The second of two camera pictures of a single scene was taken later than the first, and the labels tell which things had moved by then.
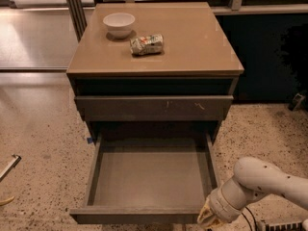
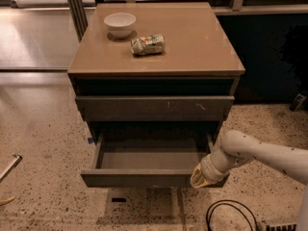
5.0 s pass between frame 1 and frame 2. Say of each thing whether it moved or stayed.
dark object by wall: stayed
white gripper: moved
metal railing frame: stayed
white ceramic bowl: stayed
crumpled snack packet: stayed
